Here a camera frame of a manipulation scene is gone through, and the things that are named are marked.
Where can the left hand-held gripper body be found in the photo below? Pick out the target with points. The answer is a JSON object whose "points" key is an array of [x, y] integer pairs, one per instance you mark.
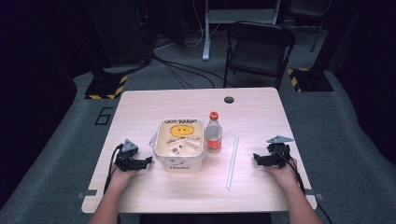
{"points": [[127, 155]]}

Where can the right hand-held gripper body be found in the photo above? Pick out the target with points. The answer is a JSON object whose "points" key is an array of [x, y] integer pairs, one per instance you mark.
{"points": [[278, 155]]}

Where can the white straw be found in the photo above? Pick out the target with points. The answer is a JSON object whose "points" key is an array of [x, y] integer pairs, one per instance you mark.
{"points": [[233, 161]]}

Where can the white plastic bin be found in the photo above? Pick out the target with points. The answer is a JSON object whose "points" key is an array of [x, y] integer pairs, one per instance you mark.
{"points": [[180, 146]]}

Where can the clear bottle with orange cap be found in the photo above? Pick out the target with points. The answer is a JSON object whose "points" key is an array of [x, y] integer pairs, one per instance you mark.
{"points": [[214, 133]]}

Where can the person's right hand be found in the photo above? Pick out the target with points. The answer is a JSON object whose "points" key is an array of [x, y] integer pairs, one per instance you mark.
{"points": [[285, 175]]}

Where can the person's left hand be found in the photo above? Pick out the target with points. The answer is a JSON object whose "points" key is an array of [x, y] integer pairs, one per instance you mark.
{"points": [[123, 177]]}

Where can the black folding chair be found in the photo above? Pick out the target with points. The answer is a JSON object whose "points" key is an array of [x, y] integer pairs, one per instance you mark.
{"points": [[260, 49]]}

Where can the black equipment cabinet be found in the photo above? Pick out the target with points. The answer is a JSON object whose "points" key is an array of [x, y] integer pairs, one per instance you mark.
{"points": [[121, 31]]}

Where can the grey metal table bracket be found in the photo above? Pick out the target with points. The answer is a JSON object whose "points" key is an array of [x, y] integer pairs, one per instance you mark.
{"points": [[87, 193], [313, 194]]}

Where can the black yellow striped base plate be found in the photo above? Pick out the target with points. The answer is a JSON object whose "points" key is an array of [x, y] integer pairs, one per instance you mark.
{"points": [[311, 80], [106, 87]]}

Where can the white desk frame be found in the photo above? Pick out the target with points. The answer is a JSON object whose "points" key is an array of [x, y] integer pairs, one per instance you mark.
{"points": [[224, 15]]}

